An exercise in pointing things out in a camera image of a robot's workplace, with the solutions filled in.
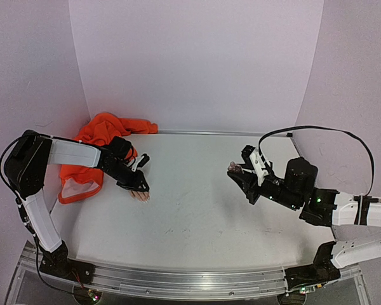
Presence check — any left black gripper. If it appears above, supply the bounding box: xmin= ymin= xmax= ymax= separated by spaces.
xmin=104 ymin=162 xmax=150 ymax=192

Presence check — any nail polish bottle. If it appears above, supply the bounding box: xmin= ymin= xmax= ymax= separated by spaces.
xmin=227 ymin=161 xmax=243 ymax=173

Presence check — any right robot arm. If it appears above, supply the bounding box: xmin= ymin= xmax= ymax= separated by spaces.
xmin=227 ymin=157 xmax=381 ymax=269

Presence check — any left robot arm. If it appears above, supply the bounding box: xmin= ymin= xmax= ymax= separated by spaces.
xmin=0 ymin=130 xmax=149 ymax=253

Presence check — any mannequin hand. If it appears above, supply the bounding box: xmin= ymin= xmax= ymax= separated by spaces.
xmin=129 ymin=191 xmax=150 ymax=202

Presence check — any orange hoodie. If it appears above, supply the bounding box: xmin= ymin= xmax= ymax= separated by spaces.
xmin=58 ymin=112 xmax=158 ymax=205

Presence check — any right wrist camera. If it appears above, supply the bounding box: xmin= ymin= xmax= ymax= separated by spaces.
xmin=241 ymin=145 xmax=274 ymax=185

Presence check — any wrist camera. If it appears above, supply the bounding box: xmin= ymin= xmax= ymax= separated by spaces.
xmin=241 ymin=145 xmax=274 ymax=185
xmin=129 ymin=153 xmax=150 ymax=172

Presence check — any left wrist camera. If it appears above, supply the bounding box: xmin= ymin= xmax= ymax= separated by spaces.
xmin=129 ymin=153 xmax=150 ymax=172

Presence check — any aluminium front rail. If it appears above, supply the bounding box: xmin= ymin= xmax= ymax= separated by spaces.
xmin=5 ymin=244 xmax=370 ymax=304

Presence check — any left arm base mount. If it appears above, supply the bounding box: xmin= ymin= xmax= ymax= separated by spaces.
xmin=38 ymin=241 xmax=95 ymax=284

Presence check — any black right camera cable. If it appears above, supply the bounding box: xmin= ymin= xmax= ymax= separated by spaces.
xmin=258 ymin=126 xmax=377 ymax=200

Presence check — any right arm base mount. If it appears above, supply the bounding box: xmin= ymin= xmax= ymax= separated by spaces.
xmin=284 ymin=241 xmax=340 ymax=291

